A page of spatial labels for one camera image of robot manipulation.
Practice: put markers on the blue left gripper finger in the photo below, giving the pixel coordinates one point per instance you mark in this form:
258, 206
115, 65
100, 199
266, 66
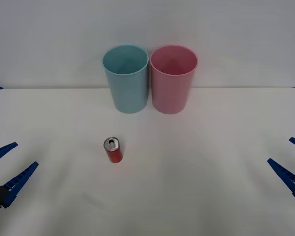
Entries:
0, 152
14, 183

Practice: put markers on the red drink can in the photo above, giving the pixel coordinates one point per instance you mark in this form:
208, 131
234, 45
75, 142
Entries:
115, 155

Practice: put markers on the pale blue plastic bin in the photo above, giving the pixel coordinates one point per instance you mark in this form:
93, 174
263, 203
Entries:
127, 93

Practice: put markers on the pink plastic bin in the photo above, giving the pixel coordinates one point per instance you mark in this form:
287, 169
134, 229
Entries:
170, 96

